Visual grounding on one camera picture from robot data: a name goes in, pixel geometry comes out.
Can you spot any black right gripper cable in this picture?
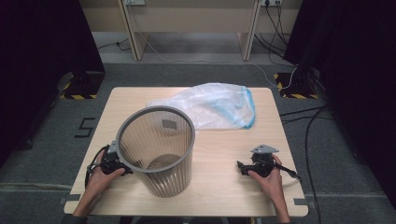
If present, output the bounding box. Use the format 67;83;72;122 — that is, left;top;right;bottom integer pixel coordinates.
273;161;303;182

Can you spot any person's right hand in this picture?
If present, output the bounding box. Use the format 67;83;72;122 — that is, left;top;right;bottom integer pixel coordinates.
247;154;285;199

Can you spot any white plastic bag blue drawstring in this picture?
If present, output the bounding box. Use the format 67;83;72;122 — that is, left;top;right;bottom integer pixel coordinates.
147;82;257;131

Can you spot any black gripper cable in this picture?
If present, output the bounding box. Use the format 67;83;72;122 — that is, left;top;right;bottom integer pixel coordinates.
84;145;109;189
273;161;303;182

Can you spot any thin black floor cable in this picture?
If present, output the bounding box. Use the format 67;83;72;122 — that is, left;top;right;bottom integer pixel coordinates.
97;37;133;52

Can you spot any black stand base hazard tape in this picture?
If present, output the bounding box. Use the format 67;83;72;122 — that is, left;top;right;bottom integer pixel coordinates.
273;72;320;100
58;70;106;101

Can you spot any black wall socket cable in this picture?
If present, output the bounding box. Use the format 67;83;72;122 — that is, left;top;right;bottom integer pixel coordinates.
264;3;289;48
253;4;297;68

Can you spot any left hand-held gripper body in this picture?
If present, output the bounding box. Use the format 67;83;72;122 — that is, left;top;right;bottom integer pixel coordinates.
99;140;134;176

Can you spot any beige wooden desk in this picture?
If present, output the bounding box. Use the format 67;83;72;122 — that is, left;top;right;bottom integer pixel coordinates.
78;0;304;62

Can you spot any translucent grey ribbed waste bin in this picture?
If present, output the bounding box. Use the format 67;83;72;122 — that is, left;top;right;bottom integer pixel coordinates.
115;105;196;199

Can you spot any person's left hand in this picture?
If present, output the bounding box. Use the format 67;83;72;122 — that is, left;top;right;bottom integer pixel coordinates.
88;151;126;196

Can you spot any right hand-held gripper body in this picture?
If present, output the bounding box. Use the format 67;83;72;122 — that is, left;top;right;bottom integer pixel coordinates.
247;144;280;178

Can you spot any black curtain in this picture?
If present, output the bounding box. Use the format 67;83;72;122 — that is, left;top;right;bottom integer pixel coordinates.
282;0;396;216
0;0;106;171

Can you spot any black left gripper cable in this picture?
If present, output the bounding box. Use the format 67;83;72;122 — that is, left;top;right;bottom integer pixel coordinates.
84;145;109;189

